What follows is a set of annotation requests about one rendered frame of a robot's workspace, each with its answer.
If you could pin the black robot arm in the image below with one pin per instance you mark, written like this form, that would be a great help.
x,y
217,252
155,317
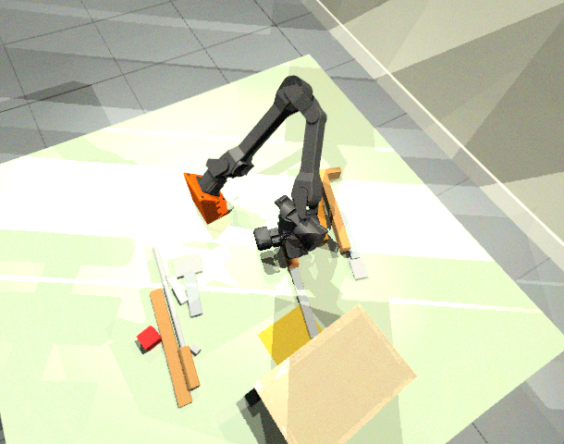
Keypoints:
x,y
293,95

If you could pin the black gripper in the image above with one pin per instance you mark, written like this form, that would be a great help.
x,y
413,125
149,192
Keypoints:
x,y
266,238

